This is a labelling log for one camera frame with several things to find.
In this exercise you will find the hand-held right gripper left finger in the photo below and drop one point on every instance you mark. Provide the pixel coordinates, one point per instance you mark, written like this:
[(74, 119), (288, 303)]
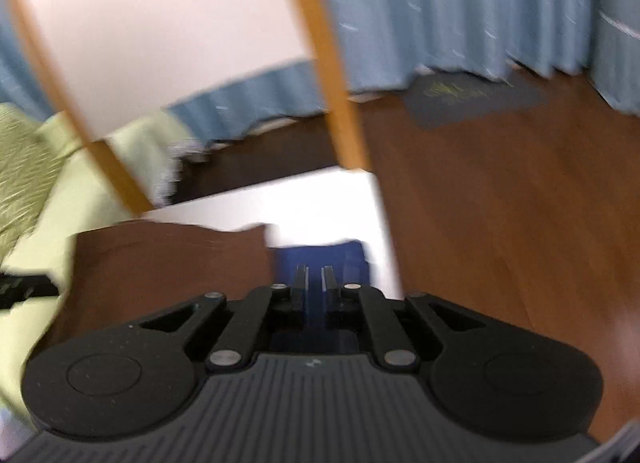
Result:
[(300, 293)]

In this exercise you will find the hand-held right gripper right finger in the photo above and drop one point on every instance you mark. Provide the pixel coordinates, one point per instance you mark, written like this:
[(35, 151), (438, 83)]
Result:
[(329, 293)]

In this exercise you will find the blue garment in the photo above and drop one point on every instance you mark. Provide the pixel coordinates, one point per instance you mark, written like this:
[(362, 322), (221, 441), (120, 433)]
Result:
[(312, 255)]

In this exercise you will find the brown shorts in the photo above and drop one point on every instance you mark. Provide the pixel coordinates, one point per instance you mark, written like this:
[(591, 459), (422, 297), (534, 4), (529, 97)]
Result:
[(165, 263)]

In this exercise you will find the green sofa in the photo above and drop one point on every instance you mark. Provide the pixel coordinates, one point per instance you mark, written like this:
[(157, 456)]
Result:
[(60, 203)]

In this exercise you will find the patterned green cushion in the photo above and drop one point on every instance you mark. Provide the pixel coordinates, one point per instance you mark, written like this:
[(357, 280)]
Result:
[(20, 168)]

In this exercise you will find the grey floor mat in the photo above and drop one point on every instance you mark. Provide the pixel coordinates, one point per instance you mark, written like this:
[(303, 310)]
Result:
[(470, 99)]

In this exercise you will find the white table wooden legs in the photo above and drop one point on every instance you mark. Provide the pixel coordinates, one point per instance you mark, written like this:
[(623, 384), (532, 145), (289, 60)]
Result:
[(165, 33)]

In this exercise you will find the blue curtain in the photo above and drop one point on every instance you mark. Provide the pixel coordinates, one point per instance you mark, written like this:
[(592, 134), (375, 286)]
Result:
[(617, 63), (440, 8)]

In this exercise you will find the white striped clothing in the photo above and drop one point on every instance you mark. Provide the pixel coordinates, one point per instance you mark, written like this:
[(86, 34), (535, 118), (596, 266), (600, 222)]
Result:
[(622, 445)]

